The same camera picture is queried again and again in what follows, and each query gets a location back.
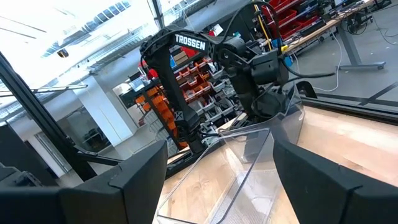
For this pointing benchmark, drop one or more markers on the wooden top desk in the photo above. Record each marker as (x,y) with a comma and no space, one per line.
(351,46)

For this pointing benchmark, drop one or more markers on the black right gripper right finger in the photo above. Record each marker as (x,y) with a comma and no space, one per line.
(326,193)

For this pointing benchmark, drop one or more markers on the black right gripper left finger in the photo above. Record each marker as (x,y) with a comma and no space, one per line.
(124,193)

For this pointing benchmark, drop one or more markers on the black aluminium table frame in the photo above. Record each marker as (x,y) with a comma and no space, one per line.
(37,115)

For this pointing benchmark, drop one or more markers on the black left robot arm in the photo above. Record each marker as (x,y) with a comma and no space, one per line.
(189,42)

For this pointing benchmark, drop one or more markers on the black shelf rack orange bins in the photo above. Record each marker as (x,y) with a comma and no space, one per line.
(161,105)

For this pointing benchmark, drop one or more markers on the clear plastic storage bin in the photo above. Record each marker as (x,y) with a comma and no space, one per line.
(292,124)
(217,186)

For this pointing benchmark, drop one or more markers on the black frame corner hook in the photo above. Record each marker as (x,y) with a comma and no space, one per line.
(308,87)

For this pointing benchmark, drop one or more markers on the blue sign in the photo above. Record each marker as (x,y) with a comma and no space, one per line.
(173,62)

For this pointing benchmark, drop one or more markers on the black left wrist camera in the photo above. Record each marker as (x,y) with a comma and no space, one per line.
(267,67)

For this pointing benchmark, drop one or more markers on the black partition panel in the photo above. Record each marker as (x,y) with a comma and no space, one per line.
(18,149)

